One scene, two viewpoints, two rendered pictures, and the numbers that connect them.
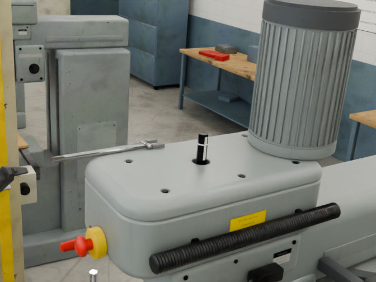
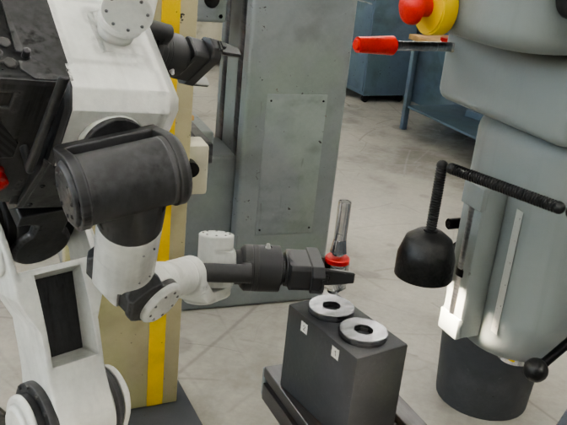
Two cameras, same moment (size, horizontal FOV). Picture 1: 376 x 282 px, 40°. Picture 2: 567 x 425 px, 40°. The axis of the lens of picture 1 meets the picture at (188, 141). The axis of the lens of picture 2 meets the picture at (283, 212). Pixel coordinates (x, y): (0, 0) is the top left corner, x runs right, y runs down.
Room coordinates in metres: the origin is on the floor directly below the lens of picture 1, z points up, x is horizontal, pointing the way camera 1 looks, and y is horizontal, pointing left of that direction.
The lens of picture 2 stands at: (-0.04, 0.18, 1.85)
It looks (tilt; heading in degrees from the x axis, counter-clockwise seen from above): 21 degrees down; 8
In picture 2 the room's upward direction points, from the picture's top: 6 degrees clockwise
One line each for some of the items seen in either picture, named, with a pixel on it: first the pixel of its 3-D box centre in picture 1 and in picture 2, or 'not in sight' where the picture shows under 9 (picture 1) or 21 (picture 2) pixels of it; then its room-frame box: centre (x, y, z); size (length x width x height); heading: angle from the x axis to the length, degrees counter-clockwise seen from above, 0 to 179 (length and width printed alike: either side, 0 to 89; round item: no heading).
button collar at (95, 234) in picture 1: (95, 242); (434, 7); (0.85, 0.16, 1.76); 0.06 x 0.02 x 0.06; 34
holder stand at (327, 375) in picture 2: not in sight; (340, 363); (1.29, 0.22, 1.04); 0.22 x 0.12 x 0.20; 43
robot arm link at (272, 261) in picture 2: not in sight; (288, 267); (1.30, 0.34, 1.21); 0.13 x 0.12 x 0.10; 17
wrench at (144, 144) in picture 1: (109, 150); not in sight; (0.99, 0.16, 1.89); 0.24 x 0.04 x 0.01; 125
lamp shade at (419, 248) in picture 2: not in sight; (426, 252); (0.87, 0.12, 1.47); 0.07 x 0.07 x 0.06
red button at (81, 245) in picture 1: (84, 245); (417, 6); (0.84, 0.18, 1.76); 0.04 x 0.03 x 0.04; 34
